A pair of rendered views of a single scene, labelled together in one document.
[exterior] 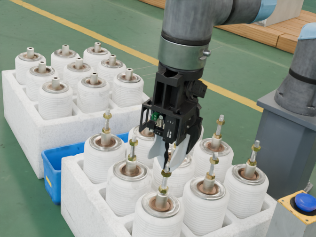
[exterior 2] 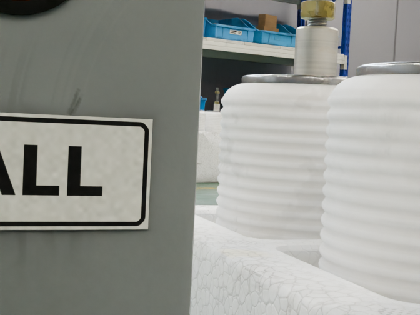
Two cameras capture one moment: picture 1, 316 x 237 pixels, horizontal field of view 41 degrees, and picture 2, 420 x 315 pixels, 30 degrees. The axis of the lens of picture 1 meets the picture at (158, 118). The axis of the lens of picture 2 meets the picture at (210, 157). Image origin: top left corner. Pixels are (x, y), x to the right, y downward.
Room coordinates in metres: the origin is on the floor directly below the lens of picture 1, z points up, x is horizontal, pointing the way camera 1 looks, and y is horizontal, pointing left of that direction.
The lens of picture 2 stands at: (0.70, -0.43, 0.23)
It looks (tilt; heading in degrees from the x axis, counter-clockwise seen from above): 3 degrees down; 108
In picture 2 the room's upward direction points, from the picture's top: 3 degrees clockwise
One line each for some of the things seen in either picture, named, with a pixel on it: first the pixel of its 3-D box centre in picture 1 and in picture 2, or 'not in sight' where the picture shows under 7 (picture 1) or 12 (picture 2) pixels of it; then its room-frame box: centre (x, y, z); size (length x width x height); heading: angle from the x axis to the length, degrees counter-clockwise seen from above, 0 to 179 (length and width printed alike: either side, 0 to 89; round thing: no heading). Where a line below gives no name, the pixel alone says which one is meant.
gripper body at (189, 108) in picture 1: (173, 99); not in sight; (0.61, -0.02, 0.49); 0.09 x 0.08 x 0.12; 157
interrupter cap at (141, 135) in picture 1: (148, 132); not in sight; (0.89, 0.02, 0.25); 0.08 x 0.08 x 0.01
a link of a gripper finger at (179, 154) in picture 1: (175, 156); not in sight; (0.60, -0.04, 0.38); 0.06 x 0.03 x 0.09; 157
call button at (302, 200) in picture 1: (305, 203); not in sight; (0.61, -0.29, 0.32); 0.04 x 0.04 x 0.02
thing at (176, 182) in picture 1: (169, 189); not in sight; (0.79, -0.05, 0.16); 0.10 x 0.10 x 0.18
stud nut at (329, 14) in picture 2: (163, 188); (318, 10); (0.63, -0.03, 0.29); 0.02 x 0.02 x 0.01; 36
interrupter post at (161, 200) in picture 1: (161, 199); (315, 60); (0.63, -0.03, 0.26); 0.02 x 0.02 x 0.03
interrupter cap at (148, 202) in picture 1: (160, 204); (314, 85); (0.63, -0.03, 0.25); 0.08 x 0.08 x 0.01
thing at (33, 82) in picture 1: (42, 98); not in sight; (1.16, 0.37, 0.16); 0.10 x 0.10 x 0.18
